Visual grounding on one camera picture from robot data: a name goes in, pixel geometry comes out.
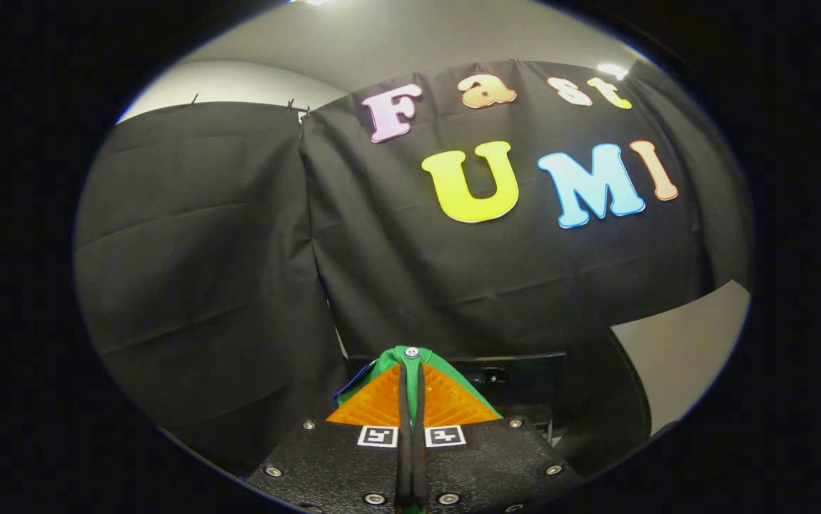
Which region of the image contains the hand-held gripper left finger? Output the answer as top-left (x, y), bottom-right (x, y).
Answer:
top-left (246, 362), bottom-right (412, 510)

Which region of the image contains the black backdrop cloth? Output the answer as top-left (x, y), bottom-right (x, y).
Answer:
top-left (74, 61), bottom-right (754, 475)

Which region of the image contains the green polo shirt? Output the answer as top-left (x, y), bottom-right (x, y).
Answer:
top-left (332, 346), bottom-right (504, 514)

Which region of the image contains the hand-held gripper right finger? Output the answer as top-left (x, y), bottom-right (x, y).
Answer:
top-left (413, 362), bottom-right (584, 513)

